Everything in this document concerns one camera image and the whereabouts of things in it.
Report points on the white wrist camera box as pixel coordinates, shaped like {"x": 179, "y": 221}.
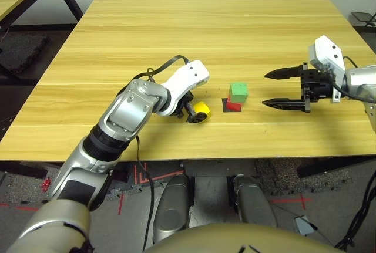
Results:
{"x": 326, "y": 55}
{"x": 188, "y": 80}

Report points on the yellow wooden block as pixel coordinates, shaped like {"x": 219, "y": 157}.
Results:
{"x": 202, "y": 107}

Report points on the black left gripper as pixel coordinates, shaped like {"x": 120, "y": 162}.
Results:
{"x": 185, "y": 104}

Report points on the green wooden block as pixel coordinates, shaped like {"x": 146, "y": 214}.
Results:
{"x": 238, "y": 91}

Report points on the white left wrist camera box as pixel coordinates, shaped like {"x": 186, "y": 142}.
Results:
{"x": 188, "y": 80}

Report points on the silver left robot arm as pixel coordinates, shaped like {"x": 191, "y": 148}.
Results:
{"x": 126, "y": 112}

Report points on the grey robot right leg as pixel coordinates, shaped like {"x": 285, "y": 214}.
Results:
{"x": 254, "y": 203}

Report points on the black foam floor mat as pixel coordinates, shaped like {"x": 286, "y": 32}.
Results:
{"x": 23, "y": 50}

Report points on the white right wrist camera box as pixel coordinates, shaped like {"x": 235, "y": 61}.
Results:
{"x": 326, "y": 55}

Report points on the bluish square floor plate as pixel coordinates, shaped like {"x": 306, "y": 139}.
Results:
{"x": 305, "y": 225}

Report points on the black table frame beam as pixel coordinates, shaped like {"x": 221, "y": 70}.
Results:
{"x": 332, "y": 166}

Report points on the tan robot torso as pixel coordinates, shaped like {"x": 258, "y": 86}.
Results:
{"x": 235, "y": 239}

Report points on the black square tape marker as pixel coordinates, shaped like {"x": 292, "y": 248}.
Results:
{"x": 223, "y": 107}

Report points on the small red floor object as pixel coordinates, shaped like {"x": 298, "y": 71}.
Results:
{"x": 46, "y": 185}

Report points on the grey robot left leg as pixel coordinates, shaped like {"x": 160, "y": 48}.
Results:
{"x": 170, "y": 206}

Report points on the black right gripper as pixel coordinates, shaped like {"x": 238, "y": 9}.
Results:
{"x": 315, "y": 85}

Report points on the grey robot leg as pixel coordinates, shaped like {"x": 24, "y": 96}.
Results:
{"x": 170, "y": 206}
{"x": 254, "y": 203}

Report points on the red wooden block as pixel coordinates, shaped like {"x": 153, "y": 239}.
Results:
{"x": 233, "y": 106}

